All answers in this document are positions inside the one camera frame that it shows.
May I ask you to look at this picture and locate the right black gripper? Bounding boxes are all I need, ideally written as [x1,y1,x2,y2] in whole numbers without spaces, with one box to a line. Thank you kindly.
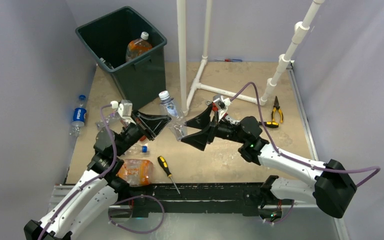
[181,104,246,151]

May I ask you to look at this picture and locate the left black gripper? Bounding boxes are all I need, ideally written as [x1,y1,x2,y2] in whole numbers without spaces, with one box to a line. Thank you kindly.
[114,109,171,157]

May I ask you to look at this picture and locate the clear small water bottle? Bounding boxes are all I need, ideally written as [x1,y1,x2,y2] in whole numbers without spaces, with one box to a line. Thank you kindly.
[158,90,188,142]

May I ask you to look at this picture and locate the clear bottle white cap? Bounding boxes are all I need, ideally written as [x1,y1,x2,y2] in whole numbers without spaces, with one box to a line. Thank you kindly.
[100,57,114,70]

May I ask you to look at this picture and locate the orange label bottle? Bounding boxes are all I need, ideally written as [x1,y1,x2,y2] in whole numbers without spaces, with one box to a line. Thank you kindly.
[117,159,154,187]
[125,31,153,62]

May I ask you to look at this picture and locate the pepsi bottle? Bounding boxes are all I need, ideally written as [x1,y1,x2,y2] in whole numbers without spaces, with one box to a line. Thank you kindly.
[124,144,149,156]
[69,94,87,137]

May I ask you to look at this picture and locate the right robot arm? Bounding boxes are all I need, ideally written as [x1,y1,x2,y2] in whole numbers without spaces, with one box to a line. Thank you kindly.
[181,107,358,219]

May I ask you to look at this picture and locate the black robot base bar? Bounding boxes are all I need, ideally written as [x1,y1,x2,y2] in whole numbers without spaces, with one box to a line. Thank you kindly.
[115,182,292,218]

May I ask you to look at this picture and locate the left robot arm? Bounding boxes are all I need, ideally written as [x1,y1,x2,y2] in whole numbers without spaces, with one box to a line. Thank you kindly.
[23,110,171,240]

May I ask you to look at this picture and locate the dark green plastic bin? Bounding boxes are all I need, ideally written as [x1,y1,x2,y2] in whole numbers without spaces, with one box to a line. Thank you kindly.
[75,6,167,110]

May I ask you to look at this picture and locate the yellow black screwdriver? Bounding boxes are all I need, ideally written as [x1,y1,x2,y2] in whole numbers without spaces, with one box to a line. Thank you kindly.
[157,156,181,195]

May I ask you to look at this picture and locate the crushed clear bottle left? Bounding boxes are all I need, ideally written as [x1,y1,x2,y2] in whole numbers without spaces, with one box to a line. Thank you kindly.
[95,112,120,131]

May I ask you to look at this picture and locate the small red blue screwdriver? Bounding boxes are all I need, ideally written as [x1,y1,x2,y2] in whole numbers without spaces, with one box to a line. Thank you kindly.
[214,58,243,63]

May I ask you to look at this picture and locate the yellow black pliers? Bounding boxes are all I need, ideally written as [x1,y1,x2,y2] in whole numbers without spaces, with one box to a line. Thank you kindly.
[271,95,284,124]

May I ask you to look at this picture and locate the red handle adjustable wrench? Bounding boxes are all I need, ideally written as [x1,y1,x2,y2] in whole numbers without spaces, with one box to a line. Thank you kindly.
[205,100,218,112]

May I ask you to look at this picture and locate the white PVC pipe frame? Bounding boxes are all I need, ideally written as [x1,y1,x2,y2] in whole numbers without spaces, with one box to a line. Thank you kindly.
[176,0,326,116]

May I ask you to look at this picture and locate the Pepsi bottle by wall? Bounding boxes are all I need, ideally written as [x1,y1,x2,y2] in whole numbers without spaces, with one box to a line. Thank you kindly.
[69,94,87,137]

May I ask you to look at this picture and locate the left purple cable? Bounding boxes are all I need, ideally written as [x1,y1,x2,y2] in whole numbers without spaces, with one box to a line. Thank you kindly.
[36,104,118,240]

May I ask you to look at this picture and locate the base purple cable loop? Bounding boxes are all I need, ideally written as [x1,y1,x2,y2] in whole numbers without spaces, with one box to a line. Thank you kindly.
[107,194,166,235]

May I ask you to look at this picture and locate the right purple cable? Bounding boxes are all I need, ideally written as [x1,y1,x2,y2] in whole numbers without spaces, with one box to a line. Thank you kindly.
[230,82,382,188]

